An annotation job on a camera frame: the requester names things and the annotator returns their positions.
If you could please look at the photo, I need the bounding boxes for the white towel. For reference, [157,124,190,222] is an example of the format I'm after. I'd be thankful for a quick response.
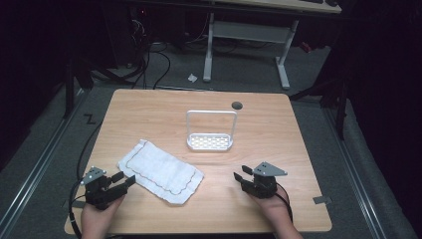
[116,138,205,206]

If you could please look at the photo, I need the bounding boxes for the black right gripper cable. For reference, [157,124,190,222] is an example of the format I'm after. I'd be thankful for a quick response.
[274,181,295,224]

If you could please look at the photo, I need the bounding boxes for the person's right hand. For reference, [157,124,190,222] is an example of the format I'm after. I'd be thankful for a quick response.
[249,191,294,230]

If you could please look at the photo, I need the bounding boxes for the person's left hand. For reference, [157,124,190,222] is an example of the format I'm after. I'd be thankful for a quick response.
[81,194,126,239]

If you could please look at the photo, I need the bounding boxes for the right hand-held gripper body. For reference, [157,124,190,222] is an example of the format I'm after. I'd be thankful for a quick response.
[240,161,289,200]

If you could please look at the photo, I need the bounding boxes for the white-legged desk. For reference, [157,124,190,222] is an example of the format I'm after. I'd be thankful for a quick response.
[125,0,343,91]

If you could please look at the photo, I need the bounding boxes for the metal floor rail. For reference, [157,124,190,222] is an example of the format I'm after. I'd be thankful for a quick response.
[0,89,90,239]
[321,105,388,239]

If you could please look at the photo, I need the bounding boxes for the black metal stand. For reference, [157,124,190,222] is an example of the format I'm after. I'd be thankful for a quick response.
[62,57,95,120]
[288,79,350,141]

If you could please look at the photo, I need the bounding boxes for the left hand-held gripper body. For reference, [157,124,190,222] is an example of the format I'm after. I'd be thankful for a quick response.
[80,166,129,211]

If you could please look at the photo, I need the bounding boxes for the small red object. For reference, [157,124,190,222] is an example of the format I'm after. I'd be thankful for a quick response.
[299,41,314,55]

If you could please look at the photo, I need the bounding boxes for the black floor cables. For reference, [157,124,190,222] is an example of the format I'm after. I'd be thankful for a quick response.
[89,18,172,91]

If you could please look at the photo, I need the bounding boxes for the white plastic rack with handle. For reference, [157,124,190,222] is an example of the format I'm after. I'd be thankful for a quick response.
[185,110,239,152]

